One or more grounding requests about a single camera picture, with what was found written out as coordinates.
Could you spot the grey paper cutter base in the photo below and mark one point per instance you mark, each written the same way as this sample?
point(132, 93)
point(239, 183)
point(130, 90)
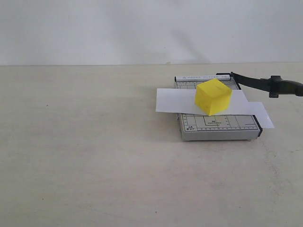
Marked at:
point(195, 127)

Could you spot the black cutter blade arm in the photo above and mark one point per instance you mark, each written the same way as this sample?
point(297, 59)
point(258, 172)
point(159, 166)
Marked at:
point(275, 85)

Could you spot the yellow foam cube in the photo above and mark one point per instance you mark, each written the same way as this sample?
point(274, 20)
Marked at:
point(213, 96)

